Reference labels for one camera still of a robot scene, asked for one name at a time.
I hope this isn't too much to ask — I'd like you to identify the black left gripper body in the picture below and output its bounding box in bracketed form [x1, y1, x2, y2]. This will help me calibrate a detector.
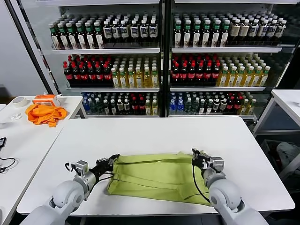
[95, 157, 114, 174]

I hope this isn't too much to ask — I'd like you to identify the crumpled orange cloth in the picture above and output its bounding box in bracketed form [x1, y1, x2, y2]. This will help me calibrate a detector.
[25, 104, 68, 128]

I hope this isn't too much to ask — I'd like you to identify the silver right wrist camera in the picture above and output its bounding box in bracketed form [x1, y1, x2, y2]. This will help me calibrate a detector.
[208, 157, 225, 174]

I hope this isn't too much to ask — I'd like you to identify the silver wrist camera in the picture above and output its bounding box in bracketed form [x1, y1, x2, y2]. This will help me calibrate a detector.
[75, 160, 89, 175]
[208, 157, 225, 174]

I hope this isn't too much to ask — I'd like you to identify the glass cabinet door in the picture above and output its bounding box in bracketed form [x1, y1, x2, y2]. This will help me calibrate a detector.
[264, 0, 300, 91]

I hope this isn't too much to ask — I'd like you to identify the grey bag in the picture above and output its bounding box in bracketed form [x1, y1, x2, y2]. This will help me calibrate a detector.
[275, 142, 300, 169]

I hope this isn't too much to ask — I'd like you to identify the green-cap dark tea bottle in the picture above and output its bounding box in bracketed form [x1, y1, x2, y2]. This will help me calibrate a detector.
[219, 20, 230, 48]
[50, 22, 62, 51]
[94, 22, 105, 50]
[76, 23, 86, 50]
[58, 23, 70, 50]
[202, 20, 211, 49]
[85, 22, 96, 50]
[67, 23, 77, 50]
[211, 20, 220, 48]
[192, 20, 201, 49]
[182, 20, 192, 49]
[173, 20, 183, 49]

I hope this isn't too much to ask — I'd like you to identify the left camera black cable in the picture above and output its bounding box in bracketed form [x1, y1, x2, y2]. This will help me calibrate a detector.
[65, 161, 77, 173]

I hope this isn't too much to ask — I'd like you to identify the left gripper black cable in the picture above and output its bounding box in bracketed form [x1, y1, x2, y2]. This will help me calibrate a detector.
[99, 172, 115, 182]

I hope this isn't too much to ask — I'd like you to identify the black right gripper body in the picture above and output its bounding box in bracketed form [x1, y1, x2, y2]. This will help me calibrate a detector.
[192, 152, 210, 169]

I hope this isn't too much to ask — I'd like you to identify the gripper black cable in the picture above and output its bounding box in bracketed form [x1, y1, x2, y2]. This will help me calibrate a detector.
[99, 172, 115, 182]
[191, 164, 211, 204]

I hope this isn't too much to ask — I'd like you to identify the red-cap cola bottle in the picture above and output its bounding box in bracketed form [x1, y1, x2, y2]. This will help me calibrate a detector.
[226, 97, 235, 115]
[203, 63, 213, 85]
[79, 64, 89, 87]
[63, 64, 74, 87]
[138, 97, 146, 116]
[211, 62, 221, 85]
[172, 63, 180, 85]
[87, 64, 97, 87]
[103, 64, 113, 87]
[71, 64, 82, 87]
[131, 97, 139, 116]
[95, 64, 105, 87]
[233, 97, 243, 115]
[195, 63, 204, 85]
[180, 63, 188, 85]
[187, 63, 196, 85]

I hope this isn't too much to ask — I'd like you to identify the orange and white box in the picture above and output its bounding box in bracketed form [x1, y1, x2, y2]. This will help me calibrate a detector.
[32, 94, 62, 107]

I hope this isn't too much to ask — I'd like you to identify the blue-label dark drink bottle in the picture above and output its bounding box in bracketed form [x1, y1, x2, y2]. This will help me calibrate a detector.
[112, 21, 121, 45]
[248, 20, 259, 45]
[140, 20, 150, 45]
[257, 20, 268, 45]
[274, 20, 287, 45]
[130, 20, 140, 45]
[103, 21, 113, 45]
[149, 20, 158, 45]
[120, 21, 130, 45]
[266, 20, 278, 45]

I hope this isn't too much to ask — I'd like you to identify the white side table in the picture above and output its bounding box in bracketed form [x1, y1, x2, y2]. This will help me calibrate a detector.
[0, 95, 89, 128]
[252, 90, 300, 138]

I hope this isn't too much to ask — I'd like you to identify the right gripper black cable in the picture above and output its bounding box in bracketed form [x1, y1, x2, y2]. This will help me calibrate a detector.
[191, 164, 211, 204]

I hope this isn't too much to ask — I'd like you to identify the beige masking tape roll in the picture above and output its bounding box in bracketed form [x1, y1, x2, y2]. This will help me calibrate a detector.
[11, 97, 30, 108]

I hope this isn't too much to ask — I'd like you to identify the beige-label dark drink bottle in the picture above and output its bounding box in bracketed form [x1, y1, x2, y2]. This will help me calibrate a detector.
[229, 20, 240, 44]
[239, 20, 249, 44]

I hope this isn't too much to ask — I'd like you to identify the yellow-green t-shirt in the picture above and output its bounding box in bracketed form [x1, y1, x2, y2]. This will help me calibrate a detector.
[104, 151, 213, 207]

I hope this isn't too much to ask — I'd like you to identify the white beverage display cabinet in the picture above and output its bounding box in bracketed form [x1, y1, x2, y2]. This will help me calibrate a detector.
[165, 0, 285, 120]
[56, 0, 165, 119]

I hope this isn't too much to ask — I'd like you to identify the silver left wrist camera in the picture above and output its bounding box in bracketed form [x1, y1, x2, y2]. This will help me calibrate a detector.
[75, 160, 89, 175]

